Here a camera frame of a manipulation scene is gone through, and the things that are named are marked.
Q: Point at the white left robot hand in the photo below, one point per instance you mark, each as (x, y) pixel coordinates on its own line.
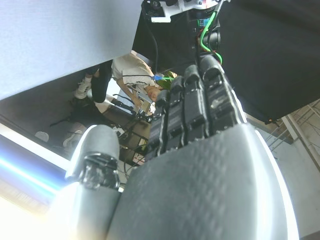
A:
(200, 187)

